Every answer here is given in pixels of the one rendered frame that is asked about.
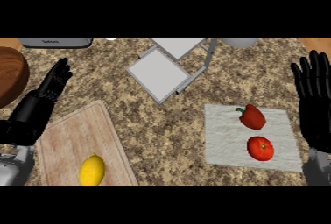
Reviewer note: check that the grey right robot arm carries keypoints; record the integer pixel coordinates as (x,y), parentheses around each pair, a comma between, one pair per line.
(318,169)

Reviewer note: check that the brown wooden bowl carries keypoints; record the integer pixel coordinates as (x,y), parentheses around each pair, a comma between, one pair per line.
(11,75)

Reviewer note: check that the red bell pepper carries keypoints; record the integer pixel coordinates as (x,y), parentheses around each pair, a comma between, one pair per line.
(253,117)

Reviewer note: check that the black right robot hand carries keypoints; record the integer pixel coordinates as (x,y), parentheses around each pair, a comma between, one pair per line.
(317,96)

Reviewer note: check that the red tomato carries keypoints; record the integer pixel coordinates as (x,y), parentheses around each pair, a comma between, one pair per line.
(260,148)

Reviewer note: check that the grey flat appliance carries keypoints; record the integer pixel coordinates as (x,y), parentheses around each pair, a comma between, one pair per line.
(55,42)

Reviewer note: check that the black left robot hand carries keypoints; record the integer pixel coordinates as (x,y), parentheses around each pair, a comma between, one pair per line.
(30,113)

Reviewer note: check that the yellow lemon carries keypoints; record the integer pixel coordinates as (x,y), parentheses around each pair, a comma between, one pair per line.
(92,170)

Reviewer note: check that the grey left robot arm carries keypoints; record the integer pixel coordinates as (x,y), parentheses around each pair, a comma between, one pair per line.
(12,166)

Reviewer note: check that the pale wooden cutting board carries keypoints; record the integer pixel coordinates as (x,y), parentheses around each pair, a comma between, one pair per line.
(82,148)

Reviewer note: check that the pale grey round container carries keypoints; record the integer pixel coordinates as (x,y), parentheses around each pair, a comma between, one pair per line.
(240,42)

